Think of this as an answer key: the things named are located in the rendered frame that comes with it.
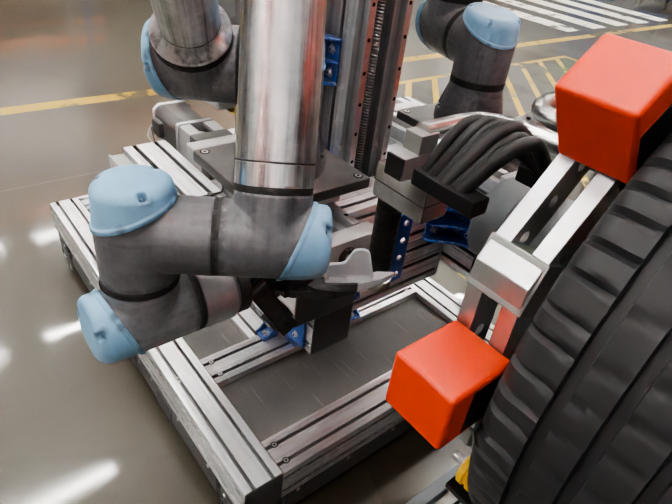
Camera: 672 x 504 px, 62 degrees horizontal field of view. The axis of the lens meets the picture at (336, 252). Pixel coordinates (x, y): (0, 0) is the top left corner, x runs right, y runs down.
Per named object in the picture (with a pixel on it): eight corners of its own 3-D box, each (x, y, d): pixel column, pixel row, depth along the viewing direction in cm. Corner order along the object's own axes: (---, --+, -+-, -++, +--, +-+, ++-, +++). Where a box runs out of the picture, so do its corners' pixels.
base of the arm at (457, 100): (419, 113, 124) (428, 68, 119) (463, 103, 133) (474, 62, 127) (470, 139, 115) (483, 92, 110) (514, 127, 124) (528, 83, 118)
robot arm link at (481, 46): (471, 86, 112) (489, 15, 104) (436, 65, 121) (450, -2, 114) (518, 85, 116) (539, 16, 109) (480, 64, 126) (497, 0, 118)
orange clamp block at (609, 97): (630, 188, 48) (638, 117, 41) (553, 152, 53) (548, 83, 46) (679, 134, 49) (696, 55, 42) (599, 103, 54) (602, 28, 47)
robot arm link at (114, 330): (96, 320, 49) (108, 386, 54) (208, 281, 56) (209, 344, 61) (66, 275, 54) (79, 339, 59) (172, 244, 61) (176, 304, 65)
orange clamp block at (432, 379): (496, 410, 57) (437, 453, 52) (439, 362, 62) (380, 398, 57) (516, 362, 53) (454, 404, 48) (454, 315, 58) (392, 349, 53)
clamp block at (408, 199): (419, 226, 69) (428, 188, 66) (370, 194, 74) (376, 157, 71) (446, 215, 72) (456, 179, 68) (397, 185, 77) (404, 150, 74)
